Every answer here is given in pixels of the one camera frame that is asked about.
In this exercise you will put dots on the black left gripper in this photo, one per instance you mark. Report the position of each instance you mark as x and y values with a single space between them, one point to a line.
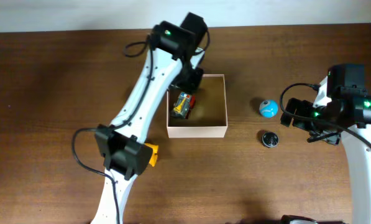
193 89

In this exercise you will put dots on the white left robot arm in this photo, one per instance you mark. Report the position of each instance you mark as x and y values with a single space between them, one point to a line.
172 62

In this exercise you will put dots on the black round spider toy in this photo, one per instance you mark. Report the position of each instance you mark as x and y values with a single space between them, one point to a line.
270 139

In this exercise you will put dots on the grey red toy truck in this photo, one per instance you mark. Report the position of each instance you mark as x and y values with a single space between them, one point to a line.
183 106

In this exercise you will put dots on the black object at bottom edge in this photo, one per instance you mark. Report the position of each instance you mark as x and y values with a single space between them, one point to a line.
293 219

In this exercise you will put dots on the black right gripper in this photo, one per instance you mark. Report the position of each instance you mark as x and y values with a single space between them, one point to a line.
302 106

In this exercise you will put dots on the pink cardboard box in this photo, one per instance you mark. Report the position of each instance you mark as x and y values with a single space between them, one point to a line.
208 119

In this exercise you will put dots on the yellow toy animal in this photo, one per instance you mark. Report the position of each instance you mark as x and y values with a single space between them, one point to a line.
154 156

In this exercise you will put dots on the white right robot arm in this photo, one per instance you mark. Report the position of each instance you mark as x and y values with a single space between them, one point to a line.
340 114

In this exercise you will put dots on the blue white toy ball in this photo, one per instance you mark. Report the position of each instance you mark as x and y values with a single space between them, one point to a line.
268 108

